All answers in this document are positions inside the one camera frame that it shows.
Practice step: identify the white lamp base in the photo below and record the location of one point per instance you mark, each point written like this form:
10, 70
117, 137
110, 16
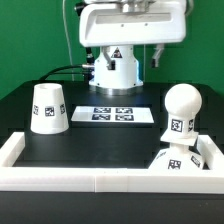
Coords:
177, 156

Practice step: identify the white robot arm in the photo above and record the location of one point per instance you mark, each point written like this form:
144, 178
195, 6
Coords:
125, 77

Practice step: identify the white lamp bulb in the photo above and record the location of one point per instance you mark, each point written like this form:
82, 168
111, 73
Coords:
182, 102

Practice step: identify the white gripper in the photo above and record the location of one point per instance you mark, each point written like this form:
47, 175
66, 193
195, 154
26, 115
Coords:
122, 22

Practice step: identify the white U-shaped table fence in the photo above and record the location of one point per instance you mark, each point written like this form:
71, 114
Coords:
14, 178

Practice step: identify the white marker plate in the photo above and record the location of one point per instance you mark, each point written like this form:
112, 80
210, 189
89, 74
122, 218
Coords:
112, 114

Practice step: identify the white lamp shade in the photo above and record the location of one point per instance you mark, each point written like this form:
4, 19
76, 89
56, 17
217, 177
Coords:
48, 110

